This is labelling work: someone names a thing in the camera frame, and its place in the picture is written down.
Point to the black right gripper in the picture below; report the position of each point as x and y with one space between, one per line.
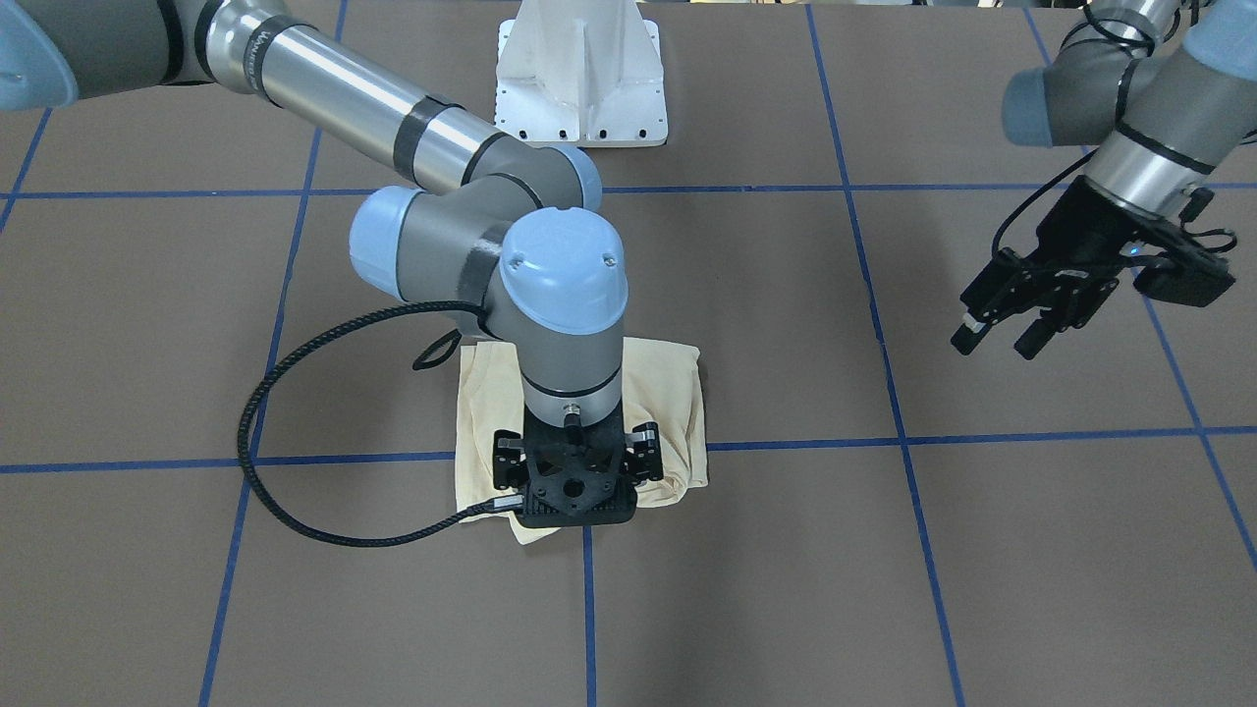
507 462

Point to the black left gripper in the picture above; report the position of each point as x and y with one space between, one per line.
1088 222

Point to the beige long-sleeve graphic shirt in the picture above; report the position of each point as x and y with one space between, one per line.
661 384

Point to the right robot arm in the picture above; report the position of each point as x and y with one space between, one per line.
504 237

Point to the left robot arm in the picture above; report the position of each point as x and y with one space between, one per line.
1158 128

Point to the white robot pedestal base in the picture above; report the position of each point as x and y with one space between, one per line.
584 73

